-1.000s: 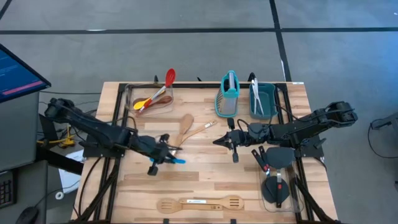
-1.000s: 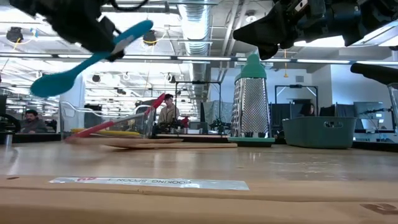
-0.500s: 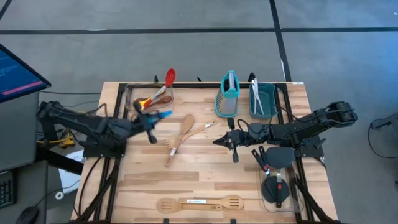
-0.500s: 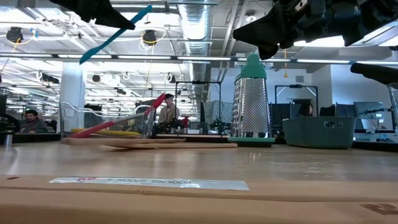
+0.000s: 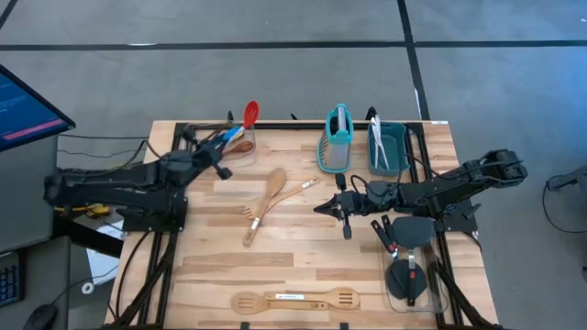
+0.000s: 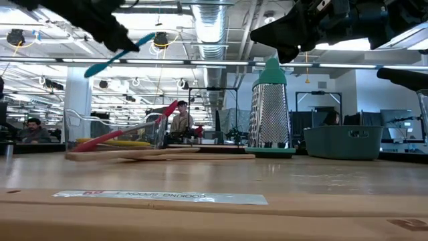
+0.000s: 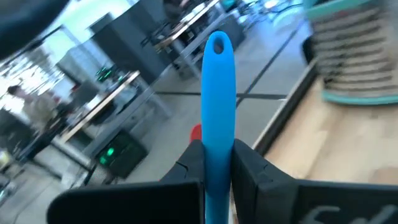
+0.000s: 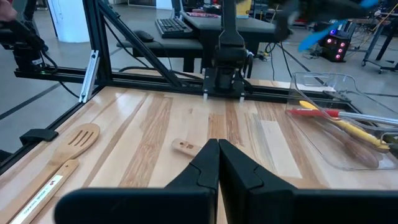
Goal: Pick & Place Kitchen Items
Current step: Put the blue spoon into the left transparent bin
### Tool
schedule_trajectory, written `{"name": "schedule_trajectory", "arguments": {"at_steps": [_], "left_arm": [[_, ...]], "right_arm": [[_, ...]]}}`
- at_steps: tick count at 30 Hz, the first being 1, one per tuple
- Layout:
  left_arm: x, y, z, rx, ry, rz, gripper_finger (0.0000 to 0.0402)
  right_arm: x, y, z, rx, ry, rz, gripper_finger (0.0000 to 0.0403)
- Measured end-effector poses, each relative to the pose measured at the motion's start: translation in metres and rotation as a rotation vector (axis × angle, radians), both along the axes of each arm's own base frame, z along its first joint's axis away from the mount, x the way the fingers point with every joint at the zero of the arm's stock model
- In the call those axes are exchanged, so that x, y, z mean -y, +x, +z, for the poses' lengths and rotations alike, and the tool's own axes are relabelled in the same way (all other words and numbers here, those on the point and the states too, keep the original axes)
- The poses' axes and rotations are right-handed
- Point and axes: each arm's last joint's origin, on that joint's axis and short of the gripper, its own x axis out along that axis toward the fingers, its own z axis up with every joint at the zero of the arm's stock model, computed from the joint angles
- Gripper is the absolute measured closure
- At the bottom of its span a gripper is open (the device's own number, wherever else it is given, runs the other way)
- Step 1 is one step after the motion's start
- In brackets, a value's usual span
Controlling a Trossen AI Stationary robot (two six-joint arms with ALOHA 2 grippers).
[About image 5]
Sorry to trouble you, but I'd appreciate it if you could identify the yellow cable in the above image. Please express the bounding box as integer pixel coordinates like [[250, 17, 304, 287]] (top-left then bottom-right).
[[53, 203, 112, 219]]

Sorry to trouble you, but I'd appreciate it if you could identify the black floor cable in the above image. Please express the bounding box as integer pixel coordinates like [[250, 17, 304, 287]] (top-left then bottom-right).
[[541, 176, 587, 235]]

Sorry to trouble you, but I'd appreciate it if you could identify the black spatula fan-shaped head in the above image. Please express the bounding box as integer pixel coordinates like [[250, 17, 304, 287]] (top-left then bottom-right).
[[382, 214, 426, 299]]

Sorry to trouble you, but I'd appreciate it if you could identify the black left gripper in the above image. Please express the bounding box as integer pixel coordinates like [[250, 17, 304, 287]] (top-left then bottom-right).
[[183, 124, 233, 181]]

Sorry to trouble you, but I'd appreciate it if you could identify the black computer mouse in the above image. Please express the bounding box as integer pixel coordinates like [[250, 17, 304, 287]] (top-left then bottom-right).
[[22, 302, 59, 330]]

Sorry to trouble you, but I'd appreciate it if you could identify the light wooden solid spoon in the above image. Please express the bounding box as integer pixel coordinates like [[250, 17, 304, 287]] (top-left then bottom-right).
[[241, 167, 289, 248]]

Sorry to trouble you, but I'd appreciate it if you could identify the red silicone spoon steel shaft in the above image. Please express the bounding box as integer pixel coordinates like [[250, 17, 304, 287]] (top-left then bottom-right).
[[227, 100, 260, 141]]

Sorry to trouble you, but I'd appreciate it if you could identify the black aluminium rig frame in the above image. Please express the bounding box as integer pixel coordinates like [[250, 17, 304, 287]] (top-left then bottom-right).
[[103, 116, 505, 330]]

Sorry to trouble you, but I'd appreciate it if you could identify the small clear plastic bin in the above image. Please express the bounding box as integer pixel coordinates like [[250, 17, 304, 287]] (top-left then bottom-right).
[[183, 121, 257, 169]]

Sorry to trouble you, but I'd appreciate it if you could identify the white paper sheet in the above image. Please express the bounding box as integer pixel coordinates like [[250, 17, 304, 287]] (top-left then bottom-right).
[[85, 220, 127, 286]]

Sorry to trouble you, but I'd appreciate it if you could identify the black stand leg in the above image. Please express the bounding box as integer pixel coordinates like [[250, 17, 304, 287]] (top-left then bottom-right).
[[52, 214, 125, 258]]

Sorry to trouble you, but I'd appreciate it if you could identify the black keyboard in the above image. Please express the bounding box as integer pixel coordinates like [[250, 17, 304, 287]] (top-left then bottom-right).
[[0, 250, 27, 309]]

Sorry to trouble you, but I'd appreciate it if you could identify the light wooden fork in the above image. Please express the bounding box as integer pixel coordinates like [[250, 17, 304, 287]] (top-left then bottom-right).
[[241, 176, 322, 221]]

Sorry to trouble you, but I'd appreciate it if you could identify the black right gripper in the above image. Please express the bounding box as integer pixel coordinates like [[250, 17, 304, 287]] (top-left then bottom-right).
[[314, 172, 371, 242]]

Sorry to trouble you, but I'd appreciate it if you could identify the dark wooden spoon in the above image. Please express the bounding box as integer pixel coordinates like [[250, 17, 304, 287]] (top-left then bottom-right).
[[221, 139, 256, 158]]

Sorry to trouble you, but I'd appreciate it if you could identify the black spatula round head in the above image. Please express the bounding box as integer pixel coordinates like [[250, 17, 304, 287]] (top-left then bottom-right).
[[391, 214, 437, 308]]

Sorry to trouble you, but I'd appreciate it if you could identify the slotted wooden spoon burnt logo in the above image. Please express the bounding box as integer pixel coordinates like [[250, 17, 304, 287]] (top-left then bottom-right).
[[229, 291, 330, 315]]

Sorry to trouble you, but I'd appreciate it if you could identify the teal plastic bin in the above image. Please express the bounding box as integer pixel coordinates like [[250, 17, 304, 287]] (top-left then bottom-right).
[[366, 120, 411, 178]]

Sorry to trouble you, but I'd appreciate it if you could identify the grey equipment corner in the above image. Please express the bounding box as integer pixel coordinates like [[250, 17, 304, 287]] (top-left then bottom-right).
[[548, 164, 587, 192]]

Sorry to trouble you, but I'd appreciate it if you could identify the steel box grater teal trim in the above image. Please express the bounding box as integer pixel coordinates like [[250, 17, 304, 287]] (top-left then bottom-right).
[[316, 103, 355, 175]]

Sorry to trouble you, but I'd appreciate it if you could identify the slotted wooden spoon white label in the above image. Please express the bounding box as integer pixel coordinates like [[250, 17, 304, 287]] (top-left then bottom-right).
[[263, 286, 361, 311]]

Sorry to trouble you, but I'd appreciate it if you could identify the large clear plastic bin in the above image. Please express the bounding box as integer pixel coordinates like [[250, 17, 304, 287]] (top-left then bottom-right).
[[379, 222, 447, 314]]

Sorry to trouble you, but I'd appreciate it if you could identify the computer monitor blue screen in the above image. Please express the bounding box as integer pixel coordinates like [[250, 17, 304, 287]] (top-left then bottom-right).
[[0, 63, 77, 153]]

